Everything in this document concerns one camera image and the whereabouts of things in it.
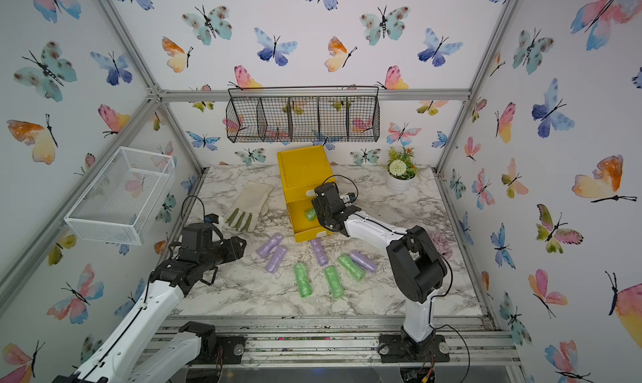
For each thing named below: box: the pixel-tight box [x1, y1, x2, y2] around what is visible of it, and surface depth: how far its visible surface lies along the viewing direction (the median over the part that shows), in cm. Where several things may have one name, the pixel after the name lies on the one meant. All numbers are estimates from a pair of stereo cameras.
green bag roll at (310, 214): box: [304, 208, 317, 222], surface depth 93 cm
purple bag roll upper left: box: [257, 232, 284, 259], surface depth 97 cm
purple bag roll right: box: [349, 250, 378, 274], surface depth 92 cm
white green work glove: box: [224, 180, 275, 233], surface depth 109 cm
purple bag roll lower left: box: [265, 245, 289, 274], surface depth 93 cm
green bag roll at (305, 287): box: [294, 261, 313, 298], surface depth 87 cm
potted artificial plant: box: [386, 145, 418, 194], surface depth 105 cm
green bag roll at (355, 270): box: [338, 254, 367, 282], surface depth 90 cm
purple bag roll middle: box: [310, 238, 329, 267], surface depth 95 cm
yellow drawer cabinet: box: [276, 144, 337, 243], surface depth 93 cm
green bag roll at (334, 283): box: [324, 265, 345, 300], surface depth 87 cm
